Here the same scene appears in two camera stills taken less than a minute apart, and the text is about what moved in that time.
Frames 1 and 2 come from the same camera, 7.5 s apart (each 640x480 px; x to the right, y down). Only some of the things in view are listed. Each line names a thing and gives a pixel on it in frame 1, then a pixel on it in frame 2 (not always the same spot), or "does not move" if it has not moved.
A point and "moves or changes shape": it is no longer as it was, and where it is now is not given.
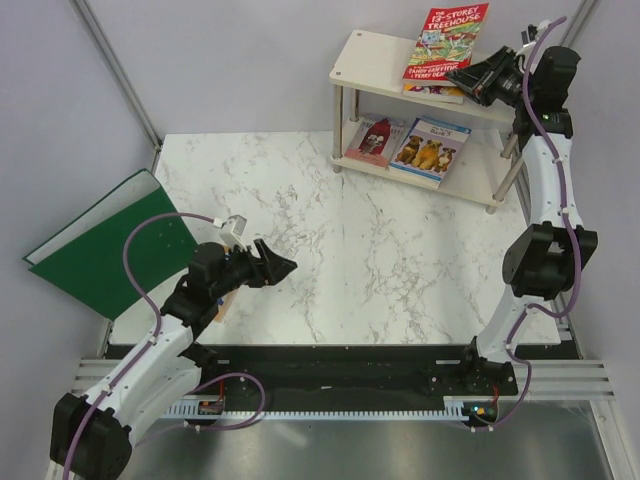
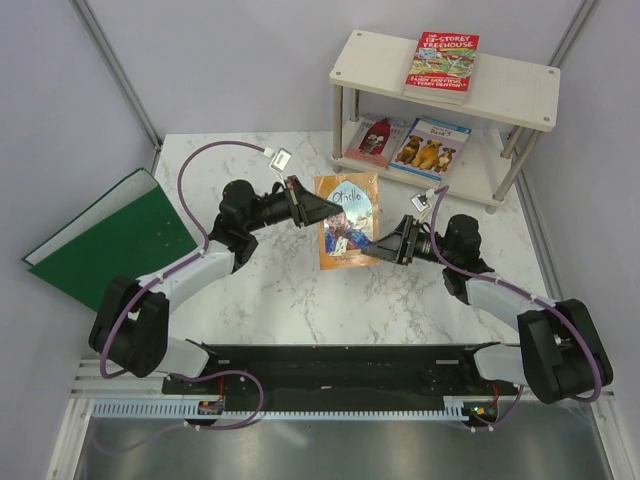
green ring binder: [85, 259] does not move
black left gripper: [278, 267] -> [305, 207]
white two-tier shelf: [488, 163] does not move
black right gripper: [484, 75] -> [398, 246]
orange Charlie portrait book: [229, 299] -> [343, 236]
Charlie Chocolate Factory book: [441, 93] does not move
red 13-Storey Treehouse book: [447, 42] moves or changes shape
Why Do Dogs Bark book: [430, 151] does not move
